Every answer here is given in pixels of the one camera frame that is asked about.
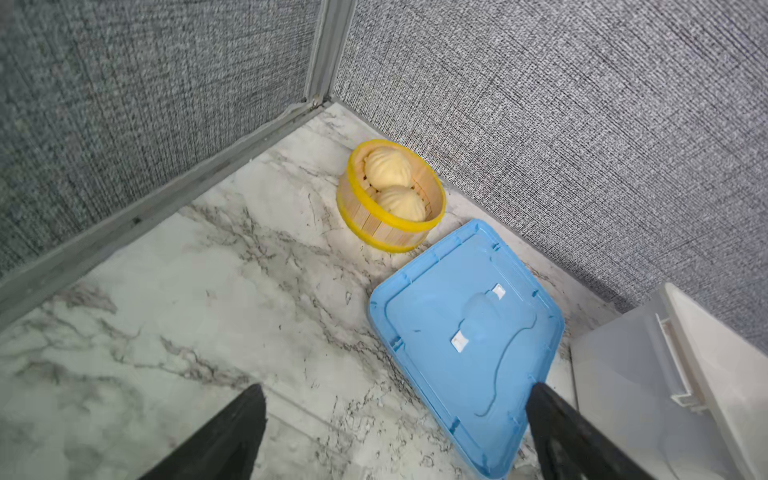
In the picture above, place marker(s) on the yellow bamboo steamer basket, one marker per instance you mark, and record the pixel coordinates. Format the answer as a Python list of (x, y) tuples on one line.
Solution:
[(356, 202)]

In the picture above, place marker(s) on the steamed bun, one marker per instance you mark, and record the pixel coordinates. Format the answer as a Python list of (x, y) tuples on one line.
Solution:
[(402, 202), (387, 167)]

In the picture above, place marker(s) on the white plastic storage box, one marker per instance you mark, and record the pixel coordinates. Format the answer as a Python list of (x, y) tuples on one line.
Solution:
[(674, 388)]

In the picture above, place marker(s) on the back steamed bun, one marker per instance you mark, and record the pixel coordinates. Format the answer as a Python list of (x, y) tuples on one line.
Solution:
[(387, 167)]

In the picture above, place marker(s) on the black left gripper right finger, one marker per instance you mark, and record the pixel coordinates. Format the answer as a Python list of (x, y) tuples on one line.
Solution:
[(568, 446)]

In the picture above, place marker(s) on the front steamed bun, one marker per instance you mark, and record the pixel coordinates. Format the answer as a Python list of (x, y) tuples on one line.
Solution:
[(402, 202)]

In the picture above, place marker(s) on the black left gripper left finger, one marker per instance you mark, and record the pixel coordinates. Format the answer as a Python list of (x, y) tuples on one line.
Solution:
[(226, 447)]

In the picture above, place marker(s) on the blue plastic box lid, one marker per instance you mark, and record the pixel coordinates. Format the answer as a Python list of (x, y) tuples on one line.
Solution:
[(472, 330)]

